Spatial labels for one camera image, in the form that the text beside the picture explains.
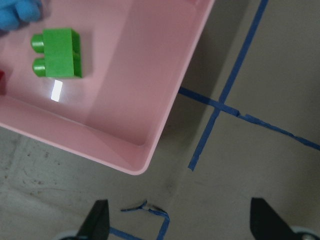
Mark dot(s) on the blue toy block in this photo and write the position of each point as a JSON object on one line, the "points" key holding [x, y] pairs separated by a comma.
{"points": [[13, 12]]}

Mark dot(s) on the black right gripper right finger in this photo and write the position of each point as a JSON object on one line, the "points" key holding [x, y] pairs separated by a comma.
{"points": [[266, 224]]}

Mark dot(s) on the pink plastic box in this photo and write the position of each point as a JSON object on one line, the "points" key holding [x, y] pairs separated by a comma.
{"points": [[134, 53]]}

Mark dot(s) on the green toy block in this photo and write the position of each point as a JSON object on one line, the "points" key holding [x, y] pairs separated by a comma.
{"points": [[61, 50]]}

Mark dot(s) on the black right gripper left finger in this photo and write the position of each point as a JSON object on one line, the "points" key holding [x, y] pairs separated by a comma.
{"points": [[96, 225]]}

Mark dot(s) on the red toy block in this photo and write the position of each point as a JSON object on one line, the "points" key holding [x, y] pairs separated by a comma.
{"points": [[2, 83]]}

